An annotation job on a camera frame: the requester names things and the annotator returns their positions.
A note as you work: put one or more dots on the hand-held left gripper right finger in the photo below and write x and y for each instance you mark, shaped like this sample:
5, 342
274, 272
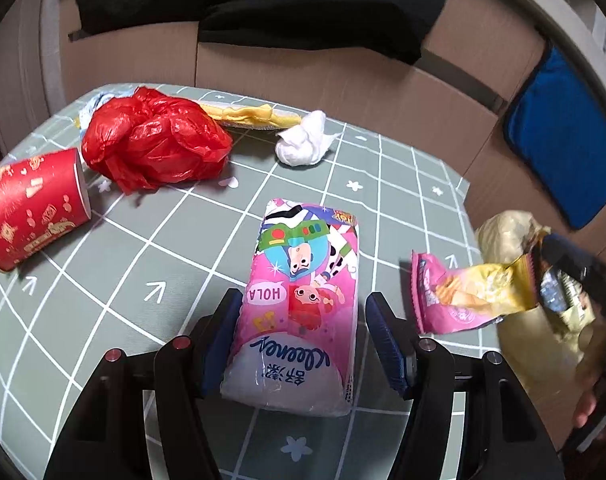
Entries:
384, 332

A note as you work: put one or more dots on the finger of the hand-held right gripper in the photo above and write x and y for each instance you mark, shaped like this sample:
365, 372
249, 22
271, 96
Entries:
568, 255

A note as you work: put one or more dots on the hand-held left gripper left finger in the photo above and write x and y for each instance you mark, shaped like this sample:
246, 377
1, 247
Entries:
223, 342

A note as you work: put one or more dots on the beige plastic trash bag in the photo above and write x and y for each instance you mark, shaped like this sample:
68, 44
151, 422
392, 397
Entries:
508, 232

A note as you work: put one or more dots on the pink cartoon tissue pack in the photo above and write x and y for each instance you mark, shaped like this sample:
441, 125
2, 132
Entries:
293, 310

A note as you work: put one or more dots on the pink yellow snack packet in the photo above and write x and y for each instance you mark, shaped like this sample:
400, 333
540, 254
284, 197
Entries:
458, 295

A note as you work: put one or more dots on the red plastic bag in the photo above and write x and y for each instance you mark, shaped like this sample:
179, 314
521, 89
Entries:
153, 140

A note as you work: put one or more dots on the person's right hand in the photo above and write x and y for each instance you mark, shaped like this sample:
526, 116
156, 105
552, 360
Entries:
585, 407

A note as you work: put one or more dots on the green checked tablecloth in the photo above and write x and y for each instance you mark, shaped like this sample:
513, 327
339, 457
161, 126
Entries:
133, 270

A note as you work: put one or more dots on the blue towel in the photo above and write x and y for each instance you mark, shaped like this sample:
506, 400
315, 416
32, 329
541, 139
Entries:
568, 135

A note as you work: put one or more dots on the white crumpled tissue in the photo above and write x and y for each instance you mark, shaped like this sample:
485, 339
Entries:
303, 142

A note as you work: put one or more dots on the red printed paper cup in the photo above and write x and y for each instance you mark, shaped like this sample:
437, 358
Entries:
33, 205

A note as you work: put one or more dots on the pale blue crumpled wrapper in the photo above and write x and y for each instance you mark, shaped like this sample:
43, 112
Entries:
90, 107

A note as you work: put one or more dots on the black cloth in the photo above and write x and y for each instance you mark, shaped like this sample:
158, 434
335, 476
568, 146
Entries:
283, 5

